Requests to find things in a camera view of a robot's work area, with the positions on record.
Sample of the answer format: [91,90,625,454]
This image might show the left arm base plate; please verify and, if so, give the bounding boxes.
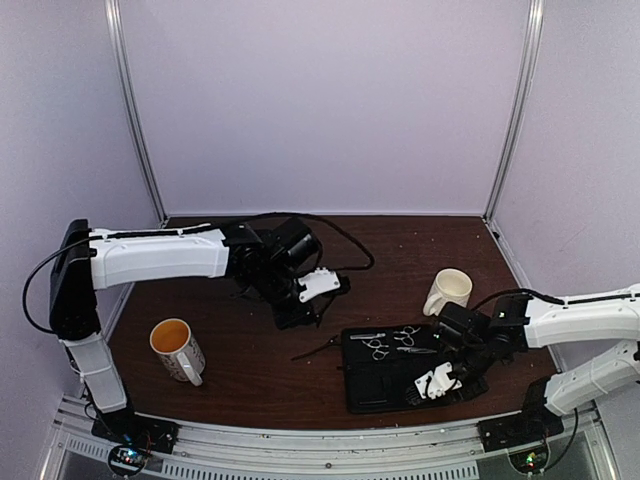
[90,401,179,454]

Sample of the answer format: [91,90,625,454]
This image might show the round circuit board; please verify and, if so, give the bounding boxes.
[107,445,150,477]
[509,445,550,476]

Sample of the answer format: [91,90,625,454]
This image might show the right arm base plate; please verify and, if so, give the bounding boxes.
[477,415,564,452]

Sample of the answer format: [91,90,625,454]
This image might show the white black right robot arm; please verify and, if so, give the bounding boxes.
[425,284,639,442]

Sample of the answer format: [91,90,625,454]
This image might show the aluminium right corner post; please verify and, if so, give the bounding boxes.
[483,0,545,224]

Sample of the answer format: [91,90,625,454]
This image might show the patterned mug orange inside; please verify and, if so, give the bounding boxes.
[149,318,206,387]

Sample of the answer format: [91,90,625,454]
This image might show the aluminium corner post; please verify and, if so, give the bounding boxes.
[104,0,168,225]
[483,0,545,224]

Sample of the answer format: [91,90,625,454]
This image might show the left round circuit board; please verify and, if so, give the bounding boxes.
[107,445,150,477]

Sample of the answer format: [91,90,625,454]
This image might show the right round circuit board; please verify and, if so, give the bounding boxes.
[509,445,550,476]

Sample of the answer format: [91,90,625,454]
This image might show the cream white mug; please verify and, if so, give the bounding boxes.
[423,268,473,316]

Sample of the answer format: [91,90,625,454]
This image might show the silver plain hair scissors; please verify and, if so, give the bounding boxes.
[362,339,389,361]

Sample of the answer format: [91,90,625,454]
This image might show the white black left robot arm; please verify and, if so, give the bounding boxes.
[35,218,340,444]

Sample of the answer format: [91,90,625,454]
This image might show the aluminium left corner post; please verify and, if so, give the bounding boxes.
[104,0,168,225]

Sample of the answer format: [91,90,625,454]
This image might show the silver thinning scissors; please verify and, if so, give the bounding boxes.
[349,326,421,347]

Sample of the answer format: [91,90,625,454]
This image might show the black zip tool case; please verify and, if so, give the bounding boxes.
[340,325,471,414]

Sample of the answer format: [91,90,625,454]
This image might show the aluminium front rail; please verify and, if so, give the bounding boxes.
[32,396,622,479]

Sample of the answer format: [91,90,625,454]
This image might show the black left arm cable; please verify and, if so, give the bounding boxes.
[249,212,376,274]

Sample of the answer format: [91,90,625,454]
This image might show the black hair clip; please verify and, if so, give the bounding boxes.
[396,347,438,355]
[291,335,341,362]

